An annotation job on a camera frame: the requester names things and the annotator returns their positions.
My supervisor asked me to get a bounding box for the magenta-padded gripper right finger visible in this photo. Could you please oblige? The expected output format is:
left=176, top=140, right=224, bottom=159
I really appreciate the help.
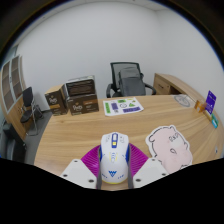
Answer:
left=127, top=143, right=170, bottom=190

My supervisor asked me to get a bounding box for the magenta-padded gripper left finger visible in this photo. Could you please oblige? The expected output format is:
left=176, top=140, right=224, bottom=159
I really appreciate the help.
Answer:
left=60, top=144, right=103, bottom=190

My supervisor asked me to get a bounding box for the white and blue computer mouse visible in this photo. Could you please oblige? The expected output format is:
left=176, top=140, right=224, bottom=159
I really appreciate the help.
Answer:
left=98, top=131, right=131, bottom=185

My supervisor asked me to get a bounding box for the pink pig-shaped mouse pad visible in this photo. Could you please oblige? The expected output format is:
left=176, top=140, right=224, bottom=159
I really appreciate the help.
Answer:
left=145, top=124, right=194, bottom=175

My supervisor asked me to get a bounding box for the wide brown cardboard box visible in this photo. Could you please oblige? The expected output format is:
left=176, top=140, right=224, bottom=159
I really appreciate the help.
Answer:
left=65, top=93, right=100, bottom=116

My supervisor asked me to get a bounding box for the white sheet with coloured prints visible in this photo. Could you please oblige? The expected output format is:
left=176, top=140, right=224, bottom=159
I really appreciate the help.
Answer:
left=102, top=96, right=145, bottom=117

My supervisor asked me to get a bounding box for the black leather sofa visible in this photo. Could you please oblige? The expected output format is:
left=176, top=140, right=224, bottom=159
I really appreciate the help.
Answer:
left=0, top=123, right=28, bottom=163

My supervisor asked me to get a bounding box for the round grey patterned disc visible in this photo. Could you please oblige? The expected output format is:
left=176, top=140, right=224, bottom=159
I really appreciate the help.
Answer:
left=173, top=94, right=193, bottom=108

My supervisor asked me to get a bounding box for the small orange box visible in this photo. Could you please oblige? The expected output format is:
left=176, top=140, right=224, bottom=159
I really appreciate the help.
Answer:
left=194, top=99, right=207, bottom=114

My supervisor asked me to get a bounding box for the small teal box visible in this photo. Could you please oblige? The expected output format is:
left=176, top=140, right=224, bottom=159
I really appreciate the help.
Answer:
left=210, top=114, right=220, bottom=130

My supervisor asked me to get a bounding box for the black visitor chair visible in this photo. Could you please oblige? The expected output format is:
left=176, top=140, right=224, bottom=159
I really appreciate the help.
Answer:
left=19, top=86, right=44, bottom=136

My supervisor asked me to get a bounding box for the black cardboard box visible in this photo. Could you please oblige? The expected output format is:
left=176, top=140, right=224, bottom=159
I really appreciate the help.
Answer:
left=65, top=75, right=98, bottom=98

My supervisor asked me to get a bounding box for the wooden side cabinet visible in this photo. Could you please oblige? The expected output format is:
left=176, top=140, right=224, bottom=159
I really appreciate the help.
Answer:
left=152, top=72, right=205, bottom=103

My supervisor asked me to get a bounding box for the grey backpack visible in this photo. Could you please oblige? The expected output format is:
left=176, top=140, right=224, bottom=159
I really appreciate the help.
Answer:
left=118, top=67, right=147, bottom=98

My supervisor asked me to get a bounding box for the purple standing card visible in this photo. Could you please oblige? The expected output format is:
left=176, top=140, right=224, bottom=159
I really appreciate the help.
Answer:
left=204, top=90, right=218, bottom=116

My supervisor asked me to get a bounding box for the black mesh office chair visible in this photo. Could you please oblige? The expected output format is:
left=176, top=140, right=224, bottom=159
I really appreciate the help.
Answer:
left=105, top=61, right=157, bottom=99

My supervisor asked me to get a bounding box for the wooden shelf unit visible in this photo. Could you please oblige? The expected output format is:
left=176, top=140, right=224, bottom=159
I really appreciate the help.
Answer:
left=0, top=54, right=29, bottom=141

